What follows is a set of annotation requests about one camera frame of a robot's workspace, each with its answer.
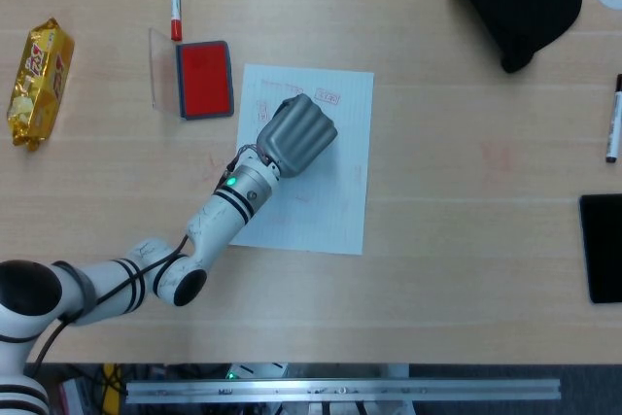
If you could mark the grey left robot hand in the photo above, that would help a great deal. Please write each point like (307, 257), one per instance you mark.
(296, 135)

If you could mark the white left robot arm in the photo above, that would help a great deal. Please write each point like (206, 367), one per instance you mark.
(218, 220)

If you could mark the white lined paper sheet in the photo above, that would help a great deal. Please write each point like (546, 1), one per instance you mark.
(350, 114)

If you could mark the red ink pad grey case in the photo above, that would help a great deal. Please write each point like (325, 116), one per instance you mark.
(204, 79)

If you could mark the clear plastic ink pad lid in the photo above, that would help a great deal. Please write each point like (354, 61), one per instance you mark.
(162, 75)

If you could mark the white device with green light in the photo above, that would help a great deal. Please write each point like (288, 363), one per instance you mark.
(252, 371)

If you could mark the golden snack package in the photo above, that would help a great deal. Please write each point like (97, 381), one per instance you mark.
(41, 84)

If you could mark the black knit beanie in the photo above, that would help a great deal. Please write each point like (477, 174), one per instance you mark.
(525, 2)

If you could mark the black white marker pen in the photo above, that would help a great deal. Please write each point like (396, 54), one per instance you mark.
(615, 123)

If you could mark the black smartphone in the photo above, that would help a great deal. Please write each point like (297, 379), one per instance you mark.
(605, 250)

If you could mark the aluminium rail profile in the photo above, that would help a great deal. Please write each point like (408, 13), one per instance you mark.
(340, 390)

